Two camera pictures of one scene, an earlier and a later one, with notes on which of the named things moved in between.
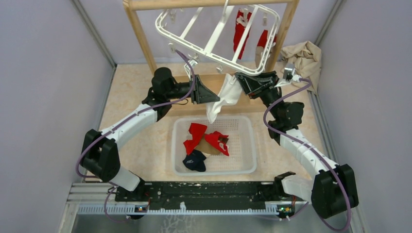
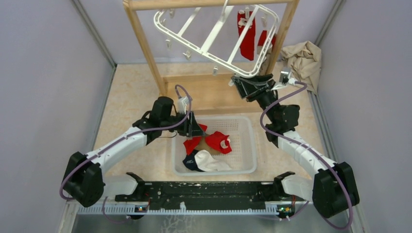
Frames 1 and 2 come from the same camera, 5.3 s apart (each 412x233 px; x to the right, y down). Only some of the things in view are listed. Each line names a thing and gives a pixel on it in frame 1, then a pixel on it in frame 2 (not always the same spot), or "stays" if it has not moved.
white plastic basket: (242, 146) stays
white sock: (230, 92) to (206, 163)
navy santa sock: (195, 161) stays
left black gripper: (200, 94) to (191, 127)
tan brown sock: (204, 147) stays
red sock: (197, 131) stays
